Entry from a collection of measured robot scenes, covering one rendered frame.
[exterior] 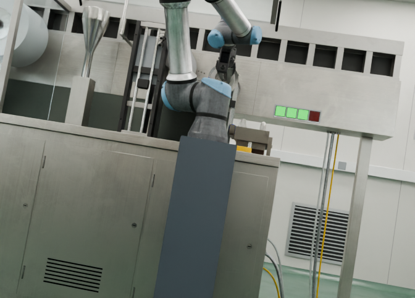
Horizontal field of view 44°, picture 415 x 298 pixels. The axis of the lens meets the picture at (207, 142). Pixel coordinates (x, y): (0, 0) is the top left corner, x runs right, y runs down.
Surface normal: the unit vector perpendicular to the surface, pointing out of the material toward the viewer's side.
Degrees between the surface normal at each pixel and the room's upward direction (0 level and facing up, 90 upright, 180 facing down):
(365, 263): 90
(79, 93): 90
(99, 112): 90
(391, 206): 90
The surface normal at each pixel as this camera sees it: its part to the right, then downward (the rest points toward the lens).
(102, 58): -0.11, -0.09
